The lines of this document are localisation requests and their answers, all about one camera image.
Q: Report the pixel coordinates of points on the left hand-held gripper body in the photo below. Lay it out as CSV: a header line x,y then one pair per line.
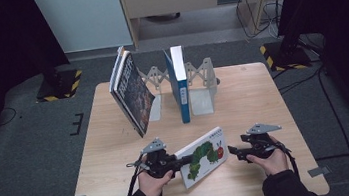
x,y
158,162

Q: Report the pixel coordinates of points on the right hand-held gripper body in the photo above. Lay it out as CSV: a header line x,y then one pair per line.
x,y
260,146

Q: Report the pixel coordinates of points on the white caterpillar picture book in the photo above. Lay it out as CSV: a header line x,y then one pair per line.
x,y
203,161

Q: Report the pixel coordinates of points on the expandable grey metal book rack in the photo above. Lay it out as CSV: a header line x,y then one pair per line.
x,y
201,103

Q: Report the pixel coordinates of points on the thick blue book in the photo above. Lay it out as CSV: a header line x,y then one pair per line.
x,y
182,93

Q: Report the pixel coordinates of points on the dark illustrated magazine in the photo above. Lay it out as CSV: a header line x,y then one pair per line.
x,y
135,96

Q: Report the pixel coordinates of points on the portrait cover magazine red label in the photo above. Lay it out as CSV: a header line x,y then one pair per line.
x,y
115,70

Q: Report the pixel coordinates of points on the person's right hand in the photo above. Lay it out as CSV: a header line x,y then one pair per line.
x,y
276,164

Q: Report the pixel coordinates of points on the person's left hand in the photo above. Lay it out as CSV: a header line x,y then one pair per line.
x,y
151,186

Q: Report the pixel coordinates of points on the striped black stand base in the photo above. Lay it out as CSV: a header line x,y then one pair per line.
x,y
295,59
67,86

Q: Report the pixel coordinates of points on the white panel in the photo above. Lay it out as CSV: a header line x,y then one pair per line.
x,y
85,18

